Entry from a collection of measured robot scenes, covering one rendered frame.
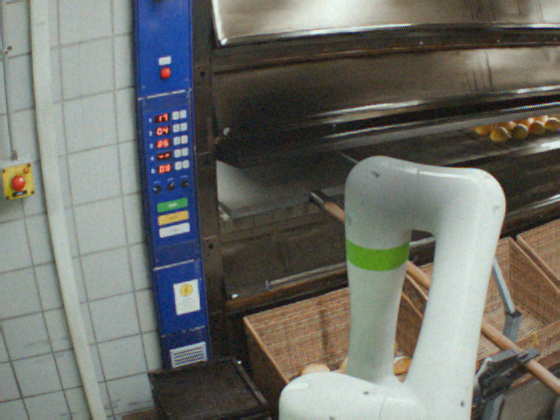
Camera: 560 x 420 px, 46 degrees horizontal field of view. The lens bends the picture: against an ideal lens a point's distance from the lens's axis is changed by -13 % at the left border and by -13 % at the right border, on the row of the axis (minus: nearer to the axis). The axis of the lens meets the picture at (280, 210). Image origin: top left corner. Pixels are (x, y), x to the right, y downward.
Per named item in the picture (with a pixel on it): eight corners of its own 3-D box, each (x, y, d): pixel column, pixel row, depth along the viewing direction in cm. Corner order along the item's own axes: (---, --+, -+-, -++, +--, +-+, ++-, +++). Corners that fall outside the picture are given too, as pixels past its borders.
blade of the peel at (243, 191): (387, 183, 240) (387, 175, 239) (230, 218, 219) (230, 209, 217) (332, 148, 270) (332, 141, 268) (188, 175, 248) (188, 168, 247)
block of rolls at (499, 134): (412, 103, 327) (412, 92, 325) (484, 95, 346) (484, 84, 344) (497, 144, 278) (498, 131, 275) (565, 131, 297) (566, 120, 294)
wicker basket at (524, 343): (394, 335, 265) (400, 270, 254) (500, 293, 288) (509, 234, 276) (469, 398, 226) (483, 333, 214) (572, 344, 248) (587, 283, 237)
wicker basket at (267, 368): (243, 381, 241) (239, 315, 230) (383, 336, 265) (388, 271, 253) (313, 462, 202) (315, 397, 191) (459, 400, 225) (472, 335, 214)
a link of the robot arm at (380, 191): (414, 177, 115) (424, 150, 125) (336, 168, 119) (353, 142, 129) (407, 276, 123) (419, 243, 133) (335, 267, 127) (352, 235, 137)
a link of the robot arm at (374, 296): (368, 278, 123) (421, 261, 127) (335, 249, 133) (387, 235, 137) (357, 427, 139) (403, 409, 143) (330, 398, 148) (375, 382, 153)
